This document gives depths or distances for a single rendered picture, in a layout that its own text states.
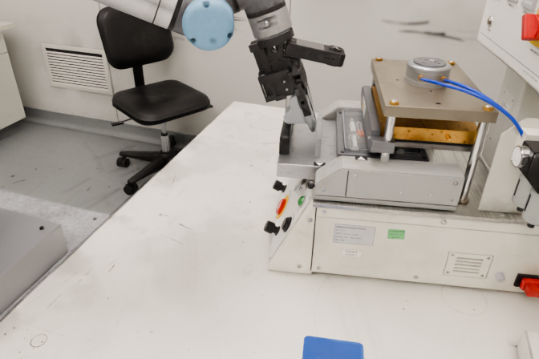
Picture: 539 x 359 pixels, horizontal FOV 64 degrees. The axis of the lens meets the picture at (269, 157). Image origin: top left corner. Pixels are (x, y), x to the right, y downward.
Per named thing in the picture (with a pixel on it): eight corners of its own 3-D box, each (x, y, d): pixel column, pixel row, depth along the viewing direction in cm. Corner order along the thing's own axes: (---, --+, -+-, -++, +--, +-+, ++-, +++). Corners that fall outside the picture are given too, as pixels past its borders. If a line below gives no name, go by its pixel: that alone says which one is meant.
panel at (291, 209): (281, 184, 115) (316, 129, 106) (268, 263, 89) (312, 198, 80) (275, 181, 115) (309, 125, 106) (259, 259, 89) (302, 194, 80)
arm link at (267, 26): (288, 1, 82) (284, 9, 75) (295, 25, 84) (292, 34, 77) (250, 14, 84) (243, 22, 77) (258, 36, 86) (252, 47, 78)
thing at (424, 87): (476, 103, 97) (492, 46, 90) (532, 176, 70) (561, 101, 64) (366, 97, 99) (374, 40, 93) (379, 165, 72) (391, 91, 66)
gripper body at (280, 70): (272, 92, 91) (252, 37, 86) (311, 81, 89) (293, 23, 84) (267, 106, 84) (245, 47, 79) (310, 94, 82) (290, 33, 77)
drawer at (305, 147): (413, 139, 100) (419, 108, 96) (433, 192, 81) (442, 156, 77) (285, 131, 103) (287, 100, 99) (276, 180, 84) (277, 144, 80)
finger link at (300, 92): (303, 110, 88) (290, 70, 84) (312, 108, 88) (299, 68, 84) (302, 120, 84) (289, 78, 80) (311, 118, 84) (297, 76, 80)
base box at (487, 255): (489, 198, 112) (508, 139, 104) (554, 314, 79) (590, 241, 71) (282, 182, 117) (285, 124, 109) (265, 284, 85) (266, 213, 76)
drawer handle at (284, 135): (293, 123, 98) (294, 106, 96) (289, 155, 85) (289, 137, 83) (285, 123, 98) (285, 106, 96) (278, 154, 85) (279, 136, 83)
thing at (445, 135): (448, 107, 95) (458, 65, 90) (479, 156, 76) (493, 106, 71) (368, 102, 96) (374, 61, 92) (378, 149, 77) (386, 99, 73)
